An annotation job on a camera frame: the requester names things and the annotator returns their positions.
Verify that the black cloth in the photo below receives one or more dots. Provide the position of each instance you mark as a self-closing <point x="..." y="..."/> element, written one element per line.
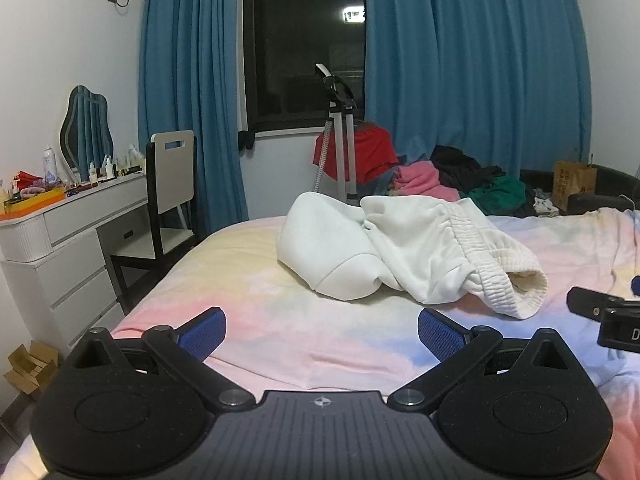
<point x="460" y="165"/>

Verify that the white spray can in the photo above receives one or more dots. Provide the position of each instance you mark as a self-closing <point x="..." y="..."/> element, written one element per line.
<point x="49" y="165"/>

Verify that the dark window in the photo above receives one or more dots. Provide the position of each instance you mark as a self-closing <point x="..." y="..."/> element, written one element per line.
<point x="295" y="35"/>

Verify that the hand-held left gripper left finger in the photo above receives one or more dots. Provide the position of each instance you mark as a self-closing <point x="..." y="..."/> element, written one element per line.
<point x="202" y="332"/>

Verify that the bed with pastel sheet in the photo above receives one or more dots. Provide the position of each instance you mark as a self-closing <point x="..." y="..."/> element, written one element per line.
<point x="300" y="320"/>

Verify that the black and white chair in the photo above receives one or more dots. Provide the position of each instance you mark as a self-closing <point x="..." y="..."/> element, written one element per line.
<point x="170" y="170"/>

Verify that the silver tripod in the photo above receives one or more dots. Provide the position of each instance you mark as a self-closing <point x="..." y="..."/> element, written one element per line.
<point x="345" y="150"/>

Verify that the red cloth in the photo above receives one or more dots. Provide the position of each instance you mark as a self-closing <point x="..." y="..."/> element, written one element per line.
<point x="375" y="155"/>

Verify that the orange tray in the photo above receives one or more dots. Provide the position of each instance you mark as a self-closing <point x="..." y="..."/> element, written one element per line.
<point x="35" y="205"/>

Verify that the row of cosmetic bottles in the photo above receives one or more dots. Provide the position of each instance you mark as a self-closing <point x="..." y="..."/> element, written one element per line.
<point x="107" y="167"/>

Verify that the cardboard box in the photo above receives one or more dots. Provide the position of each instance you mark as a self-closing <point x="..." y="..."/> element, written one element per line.
<point x="32" y="367"/>

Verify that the brown paper bag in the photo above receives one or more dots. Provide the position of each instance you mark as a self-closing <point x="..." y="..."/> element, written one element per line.
<point x="575" y="180"/>

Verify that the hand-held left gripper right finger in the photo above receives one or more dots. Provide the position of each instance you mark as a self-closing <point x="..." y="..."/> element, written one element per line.
<point x="442" y="335"/>

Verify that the wavy vanity mirror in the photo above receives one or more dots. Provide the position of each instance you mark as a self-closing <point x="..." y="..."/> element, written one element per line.
<point x="87" y="130"/>

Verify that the white dressing desk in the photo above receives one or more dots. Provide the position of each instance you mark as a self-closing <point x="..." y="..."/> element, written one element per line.
<point x="65" y="260"/>

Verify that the green cloth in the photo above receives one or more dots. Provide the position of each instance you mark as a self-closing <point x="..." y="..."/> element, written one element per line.
<point x="500" y="192"/>

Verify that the dark sofa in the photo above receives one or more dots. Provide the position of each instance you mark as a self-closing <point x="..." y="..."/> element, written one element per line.
<point x="600" y="202"/>

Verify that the white pants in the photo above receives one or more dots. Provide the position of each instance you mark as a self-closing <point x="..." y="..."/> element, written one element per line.
<point x="410" y="250"/>

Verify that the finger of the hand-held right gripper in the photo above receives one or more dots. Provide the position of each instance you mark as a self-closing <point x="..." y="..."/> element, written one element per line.
<point x="585" y="302"/>

